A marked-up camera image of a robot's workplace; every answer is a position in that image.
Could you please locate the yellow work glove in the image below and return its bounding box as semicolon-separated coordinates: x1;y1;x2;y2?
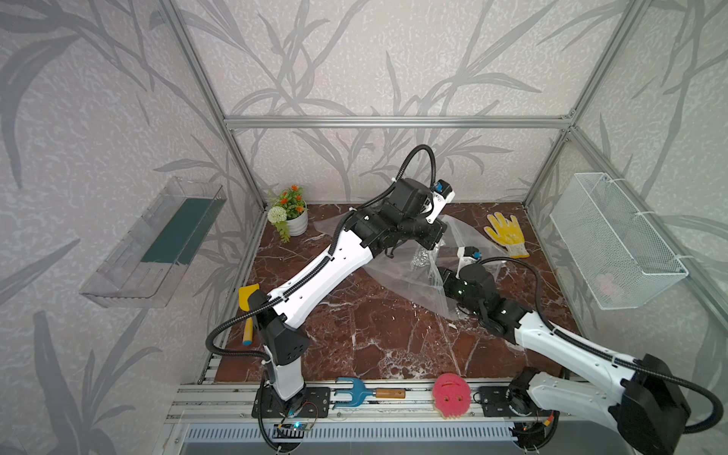
483;212;530;259

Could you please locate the yellow toy shovel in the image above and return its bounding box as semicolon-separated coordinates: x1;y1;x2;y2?
238;284;260;346

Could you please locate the pink object in basket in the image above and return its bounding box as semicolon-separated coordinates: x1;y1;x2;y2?
595;273;624;303

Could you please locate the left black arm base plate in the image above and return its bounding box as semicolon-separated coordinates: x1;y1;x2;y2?
251;385;331;419

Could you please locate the blue garden fork wooden handle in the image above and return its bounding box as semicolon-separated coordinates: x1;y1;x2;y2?
332;377;407;409

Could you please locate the potted artificial flower plant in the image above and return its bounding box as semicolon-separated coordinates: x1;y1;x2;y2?
267;185;308;244

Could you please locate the small green circuit board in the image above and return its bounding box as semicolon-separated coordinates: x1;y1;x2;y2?
275;421;316;438

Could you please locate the white wire mesh basket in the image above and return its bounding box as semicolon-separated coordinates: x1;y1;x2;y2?
551;173;689;310

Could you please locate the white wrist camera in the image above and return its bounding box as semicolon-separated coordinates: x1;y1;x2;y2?
456;246;482;276
426;179;455;224

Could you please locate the black plaid shirt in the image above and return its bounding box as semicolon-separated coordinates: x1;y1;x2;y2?
411;248;437;269

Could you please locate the clear plastic vacuum bag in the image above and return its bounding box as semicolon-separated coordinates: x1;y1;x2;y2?
314;211;507;320

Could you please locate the pink round scrub brush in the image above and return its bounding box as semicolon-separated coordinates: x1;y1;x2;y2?
431;373;471;419

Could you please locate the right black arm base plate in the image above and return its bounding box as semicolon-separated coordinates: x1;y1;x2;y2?
475;386;552;420

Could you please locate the clear acrylic wall shelf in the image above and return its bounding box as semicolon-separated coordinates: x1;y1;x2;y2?
80;177;227;309

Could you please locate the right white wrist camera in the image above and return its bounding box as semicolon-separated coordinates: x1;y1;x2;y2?
456;246;482;276

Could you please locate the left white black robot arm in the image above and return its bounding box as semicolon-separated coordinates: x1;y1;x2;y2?
206;144;454;402

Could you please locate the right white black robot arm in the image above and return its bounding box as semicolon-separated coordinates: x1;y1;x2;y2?
438;254;724;454

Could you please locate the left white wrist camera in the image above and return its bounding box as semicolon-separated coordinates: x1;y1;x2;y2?
426;179;455;224

